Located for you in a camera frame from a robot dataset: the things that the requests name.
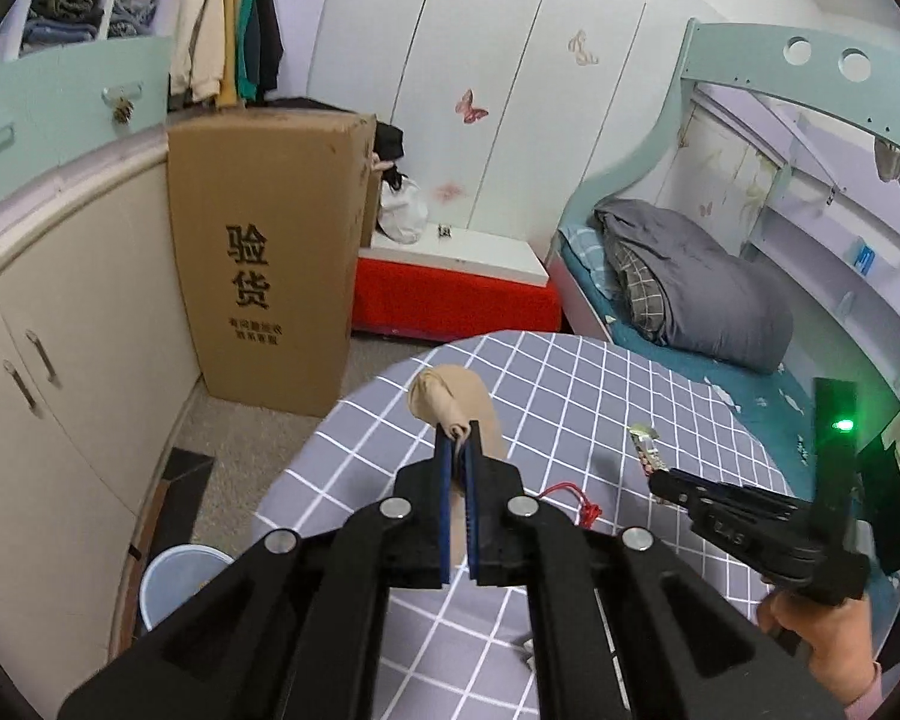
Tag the person's right hand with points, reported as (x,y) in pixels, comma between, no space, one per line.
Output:
(840,645)

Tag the beige paper bag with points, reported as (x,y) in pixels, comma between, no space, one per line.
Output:
(454,404)

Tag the pink butterfly wall sticker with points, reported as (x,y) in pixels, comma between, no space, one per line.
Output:
(468,111)

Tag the white plastic bag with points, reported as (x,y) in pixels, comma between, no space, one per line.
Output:
(403,213)

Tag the red and white bench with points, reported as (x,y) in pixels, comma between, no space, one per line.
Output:
(445,288)

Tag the pine cone ornament right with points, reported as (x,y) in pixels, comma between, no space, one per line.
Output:
(122,111)

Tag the large brown cardboard box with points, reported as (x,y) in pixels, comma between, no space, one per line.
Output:
(267,209)

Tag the black hanging garment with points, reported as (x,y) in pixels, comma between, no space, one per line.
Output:
(271,48)

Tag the grey checked tablecloth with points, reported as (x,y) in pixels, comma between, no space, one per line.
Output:
(564,405)

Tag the light blue trash bin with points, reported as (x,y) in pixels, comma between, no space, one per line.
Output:
(174,577)

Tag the grey folded duvet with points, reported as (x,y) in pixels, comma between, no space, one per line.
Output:
(682,289)

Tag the mint bunk bed frame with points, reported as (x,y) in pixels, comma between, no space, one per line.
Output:
(784,145)

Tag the small yellow wrapper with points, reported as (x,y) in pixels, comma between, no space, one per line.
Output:
(643,439)

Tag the cream hanging jacket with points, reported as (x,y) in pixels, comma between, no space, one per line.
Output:
(198,56)

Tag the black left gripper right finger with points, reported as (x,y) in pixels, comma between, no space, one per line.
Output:
(621,627)

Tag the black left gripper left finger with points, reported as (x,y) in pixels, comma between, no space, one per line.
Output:
(293,628)

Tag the green hanging garment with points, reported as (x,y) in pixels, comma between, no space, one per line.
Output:
(248,38)

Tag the cream lower cabinet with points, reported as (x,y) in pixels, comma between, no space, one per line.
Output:
(96,366)

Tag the mint drawer unit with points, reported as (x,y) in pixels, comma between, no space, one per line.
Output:
(56,105)

